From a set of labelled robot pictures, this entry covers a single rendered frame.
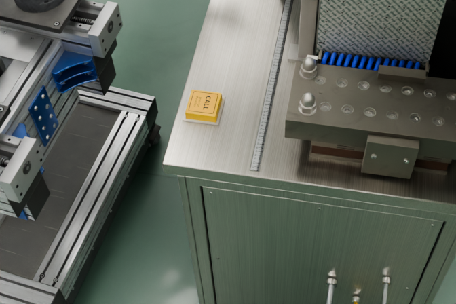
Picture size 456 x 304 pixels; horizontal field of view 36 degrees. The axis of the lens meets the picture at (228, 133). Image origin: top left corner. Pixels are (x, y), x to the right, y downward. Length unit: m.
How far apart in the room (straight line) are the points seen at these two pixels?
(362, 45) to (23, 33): 1.01
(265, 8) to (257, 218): 0.53
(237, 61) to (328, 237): 0.46
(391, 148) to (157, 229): 1.24
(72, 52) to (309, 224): 0.87
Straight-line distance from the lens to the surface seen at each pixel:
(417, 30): 1.49
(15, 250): 2.31
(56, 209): 2.35
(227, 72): 1.68
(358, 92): 1.48
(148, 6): 3.18
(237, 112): 1.60
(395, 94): 1.49
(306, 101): 1.41
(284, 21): 1.79
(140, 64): 2.94
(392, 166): 1.48
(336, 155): 1.52
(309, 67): 1.47
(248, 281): 1.97
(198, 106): 1.59
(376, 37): 1.51
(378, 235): 1.65
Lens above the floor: 2.16
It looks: 54 degrees down
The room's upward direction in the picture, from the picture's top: 4 degrees counter-clockwise
